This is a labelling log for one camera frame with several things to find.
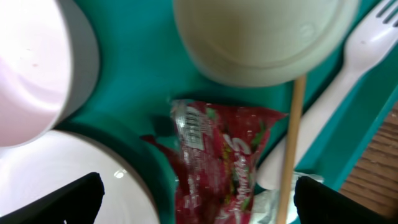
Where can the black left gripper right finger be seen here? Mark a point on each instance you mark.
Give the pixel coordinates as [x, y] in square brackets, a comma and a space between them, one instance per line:
[319, 204]

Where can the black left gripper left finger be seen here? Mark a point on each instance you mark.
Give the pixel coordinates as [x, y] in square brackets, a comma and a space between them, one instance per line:
[76, 202]

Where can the pink plate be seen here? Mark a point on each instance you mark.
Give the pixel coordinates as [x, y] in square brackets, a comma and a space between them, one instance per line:
[34, 170]

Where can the red snack wrapper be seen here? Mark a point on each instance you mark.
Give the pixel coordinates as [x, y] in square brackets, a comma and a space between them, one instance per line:
[215, 166]

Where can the pink bowl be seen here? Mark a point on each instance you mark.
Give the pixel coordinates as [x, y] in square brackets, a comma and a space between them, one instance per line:
[50, 63]

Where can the white upside-down cup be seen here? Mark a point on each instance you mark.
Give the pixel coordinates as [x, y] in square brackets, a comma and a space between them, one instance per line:
[258, 43]

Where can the wooden chopstick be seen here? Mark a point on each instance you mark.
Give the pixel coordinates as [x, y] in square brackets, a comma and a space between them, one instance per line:
[290, 148]

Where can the teal serving tray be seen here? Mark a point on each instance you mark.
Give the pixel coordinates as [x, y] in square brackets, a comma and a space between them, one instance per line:
[144, 66]

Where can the white plastic fork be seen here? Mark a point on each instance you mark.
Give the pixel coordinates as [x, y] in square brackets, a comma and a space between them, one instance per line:
[367, 46]

